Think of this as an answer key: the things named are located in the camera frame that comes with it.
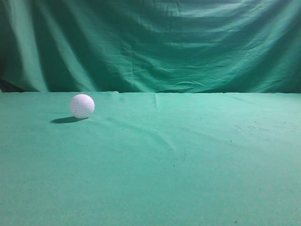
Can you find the white dimpled golf ball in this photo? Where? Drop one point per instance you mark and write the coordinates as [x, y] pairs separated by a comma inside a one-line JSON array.
[[82, 106]]

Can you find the green table cloth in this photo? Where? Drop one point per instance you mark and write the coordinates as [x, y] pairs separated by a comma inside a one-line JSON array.
[[146, 159]]

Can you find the green backdrop cloth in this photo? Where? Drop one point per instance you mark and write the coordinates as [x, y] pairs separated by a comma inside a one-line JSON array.
[[160, 46]]

